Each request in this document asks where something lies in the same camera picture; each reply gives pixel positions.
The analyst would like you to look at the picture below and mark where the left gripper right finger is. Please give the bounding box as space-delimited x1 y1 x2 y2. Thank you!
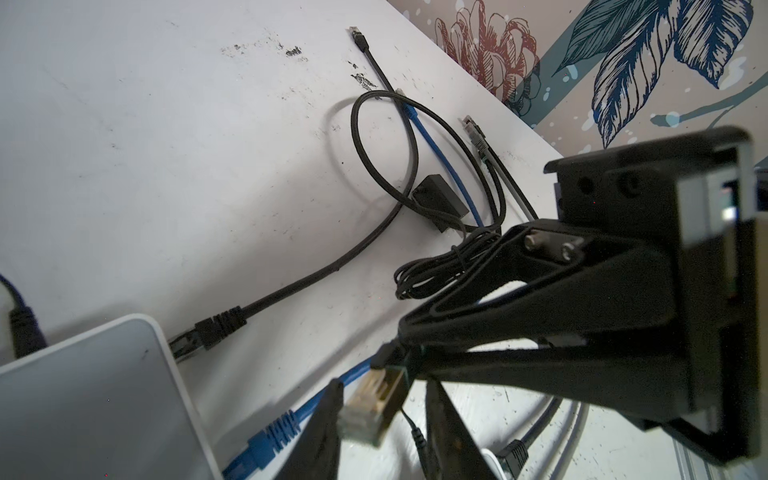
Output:
425 379 495 479

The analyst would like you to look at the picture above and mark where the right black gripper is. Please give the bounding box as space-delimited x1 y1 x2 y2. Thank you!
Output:
398 126 760 465

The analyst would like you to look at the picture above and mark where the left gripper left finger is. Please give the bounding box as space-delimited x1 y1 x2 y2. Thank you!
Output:
275 378 344 480

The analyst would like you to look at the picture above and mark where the dark blue ethernet cable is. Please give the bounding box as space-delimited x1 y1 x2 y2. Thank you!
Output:
221 89 486 480

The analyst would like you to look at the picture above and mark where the green-booted black ethernet cable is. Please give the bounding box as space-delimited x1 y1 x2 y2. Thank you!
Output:
335 26 421 448

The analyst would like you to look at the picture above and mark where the white network switch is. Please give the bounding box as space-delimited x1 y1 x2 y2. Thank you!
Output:
1 314 222 479

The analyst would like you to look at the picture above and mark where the grey ethernet cable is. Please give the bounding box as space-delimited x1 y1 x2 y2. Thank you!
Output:
460 115 592 480

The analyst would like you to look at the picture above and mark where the black power adapter with cord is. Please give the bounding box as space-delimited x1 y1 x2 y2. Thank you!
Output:
1 276 48 359

